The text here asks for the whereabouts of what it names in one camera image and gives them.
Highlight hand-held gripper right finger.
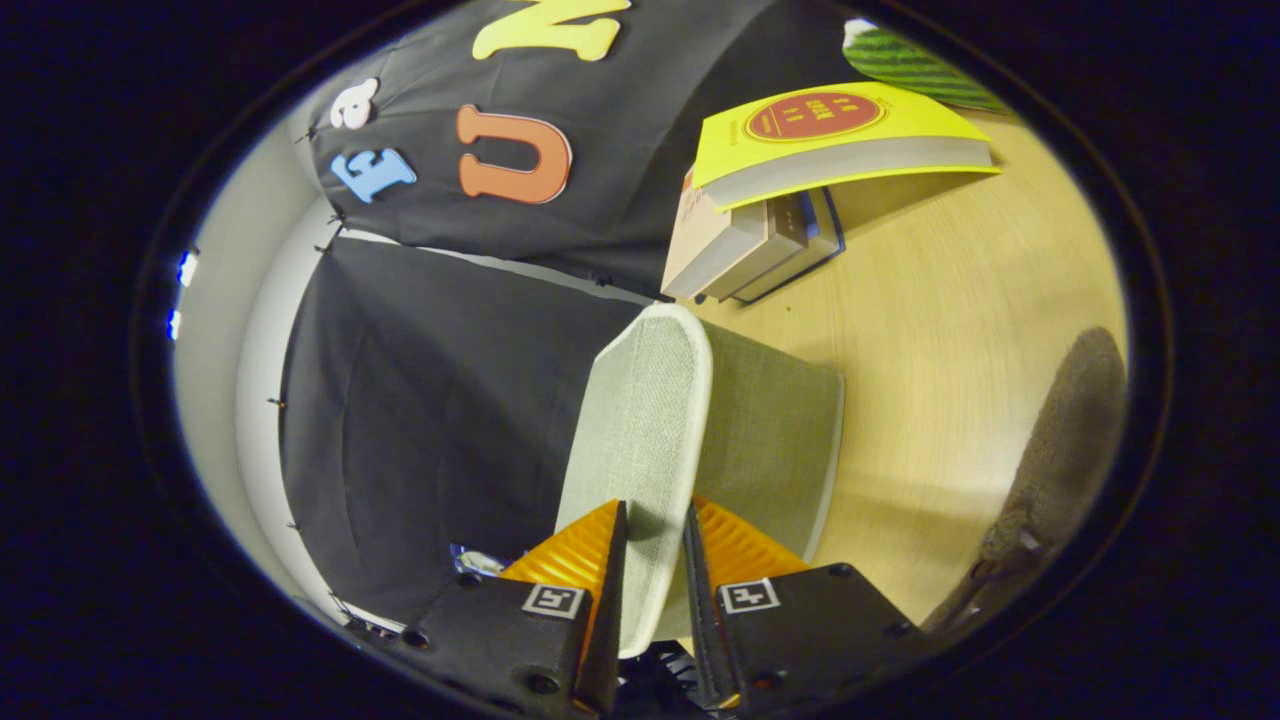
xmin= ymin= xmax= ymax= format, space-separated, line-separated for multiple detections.
xmin=684 ymin=497 xmax=946 ymax=713

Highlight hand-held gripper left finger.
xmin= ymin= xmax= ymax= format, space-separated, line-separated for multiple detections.
xmin=385 ymin=500 xmax=629 ymax=719

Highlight pale green fabric storage box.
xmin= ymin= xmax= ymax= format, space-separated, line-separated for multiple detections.
xmin=555 ymin=303 xmax=847 ymax=661

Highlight brown fuzzy shoe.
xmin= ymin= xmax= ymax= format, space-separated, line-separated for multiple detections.
xmin=925 ymin=327 xmax=1129 ymax=633

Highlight blue white plastic packets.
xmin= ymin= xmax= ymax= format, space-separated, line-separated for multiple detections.
xmin=450 ymin=545 xmax=506 ymax=578

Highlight black backdrop cloth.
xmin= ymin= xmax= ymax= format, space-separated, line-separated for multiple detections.
xmin=280 ymin=0 xmax=871 ymax=631

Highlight blue cover book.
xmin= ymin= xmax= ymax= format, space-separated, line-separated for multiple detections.
xmin=735 ymin=185 xmax=847 ymax=306

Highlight white paperback book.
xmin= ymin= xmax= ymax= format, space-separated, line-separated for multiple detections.
xmin=700 ymin=190 xmax=816 ymax=301

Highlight beige cover book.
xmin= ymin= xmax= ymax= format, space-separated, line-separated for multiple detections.
xmin=660 ymin=170 xmax=771 ymax=301

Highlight yellow book with red circle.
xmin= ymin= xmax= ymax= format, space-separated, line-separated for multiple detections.
xmin=690 ymin=82 xmax=1001 ymax=213

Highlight watermelon slice plush toy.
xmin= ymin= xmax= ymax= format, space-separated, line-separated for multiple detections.
xmin=843 ymin=18 xmax=1011 ymax=113

